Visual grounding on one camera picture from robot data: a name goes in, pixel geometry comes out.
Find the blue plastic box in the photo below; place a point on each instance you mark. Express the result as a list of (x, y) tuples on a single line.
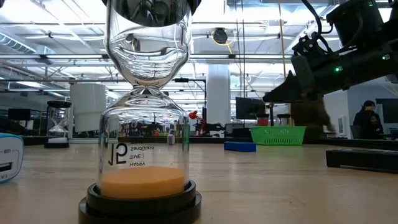
[(239, 147)]

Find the white square pillar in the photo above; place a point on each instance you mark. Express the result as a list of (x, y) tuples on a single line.
[(218, 93)]

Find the black aluminium table frame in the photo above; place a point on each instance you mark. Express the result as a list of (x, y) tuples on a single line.
[(205, 140)]

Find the blue white USB charger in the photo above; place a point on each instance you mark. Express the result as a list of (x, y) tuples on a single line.
[(11, 155)]

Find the black background robot arm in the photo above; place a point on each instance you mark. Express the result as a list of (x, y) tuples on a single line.
[(214, 127)]

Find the black monitor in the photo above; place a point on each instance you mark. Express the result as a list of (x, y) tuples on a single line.
[(248, 109), (18, 114)]

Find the orange sand hourglass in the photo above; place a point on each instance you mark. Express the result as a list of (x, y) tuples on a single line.
[(143, 183)]

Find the white cylindrical container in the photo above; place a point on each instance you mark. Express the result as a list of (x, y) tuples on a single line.
[(88, 105)]

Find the dark wall screen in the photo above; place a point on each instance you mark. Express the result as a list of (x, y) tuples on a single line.
[(388, 110)]

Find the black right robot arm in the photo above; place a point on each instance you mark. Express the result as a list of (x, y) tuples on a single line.
[(367, 62)]

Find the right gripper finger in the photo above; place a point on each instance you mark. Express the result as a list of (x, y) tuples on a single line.
[(284, 91), (311, 115)]

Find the black plastic box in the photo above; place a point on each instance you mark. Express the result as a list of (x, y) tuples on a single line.
[(360, 160)]

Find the person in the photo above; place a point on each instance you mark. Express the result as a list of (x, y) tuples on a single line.
[(374, 127), (360, 119)]

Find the green plastic basket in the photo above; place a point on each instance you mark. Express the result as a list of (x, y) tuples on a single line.
[(276, 136)]

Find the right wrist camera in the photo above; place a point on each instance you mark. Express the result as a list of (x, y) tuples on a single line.
[(311, 45)]

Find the purple white USB charger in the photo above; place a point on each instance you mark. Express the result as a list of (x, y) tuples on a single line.
[(171, 140)]

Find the long ceiling light bar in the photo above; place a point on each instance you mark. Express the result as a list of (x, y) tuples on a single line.
[(217, 56)]

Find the black background gantry frame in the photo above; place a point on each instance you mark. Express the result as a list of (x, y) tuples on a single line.
[(182, 80)]

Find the red background robot arm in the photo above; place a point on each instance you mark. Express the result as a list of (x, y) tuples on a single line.
[(194, 115)]

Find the white sand hourglass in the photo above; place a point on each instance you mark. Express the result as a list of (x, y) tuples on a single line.
[(58, 104)]

